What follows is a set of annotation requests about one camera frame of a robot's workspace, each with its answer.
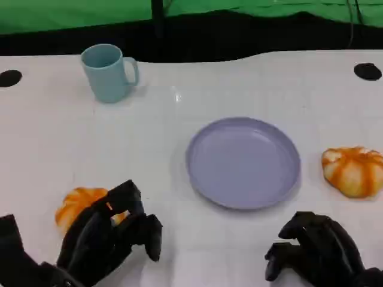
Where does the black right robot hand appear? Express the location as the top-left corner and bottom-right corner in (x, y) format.
(264, 210), (367, 287)

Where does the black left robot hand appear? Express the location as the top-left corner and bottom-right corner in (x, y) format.
(56, 179), (164, 286)

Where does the orange white toy bread roll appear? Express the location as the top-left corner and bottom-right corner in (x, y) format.
(54, 187), (129, 236)
(321, 145), (383, 199)

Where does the lilac plate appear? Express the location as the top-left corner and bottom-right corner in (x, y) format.
(185, 116), (302, 211)

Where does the pale green mug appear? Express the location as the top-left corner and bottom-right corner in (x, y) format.
(80, 43), (140, 104)

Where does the black table grommet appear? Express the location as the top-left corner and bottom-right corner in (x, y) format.
(0, 69), (23, 88)
(353, 62), (383, 81)

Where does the green cloth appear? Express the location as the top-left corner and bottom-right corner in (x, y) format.
(0, 0), (383, 36)

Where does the black upright pole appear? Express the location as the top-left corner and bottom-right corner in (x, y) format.
(151, 0), (165, 39)

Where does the thin black cable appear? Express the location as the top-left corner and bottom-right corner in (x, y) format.
(345, 0), (356, 49)
(354, 0), (365, 25)

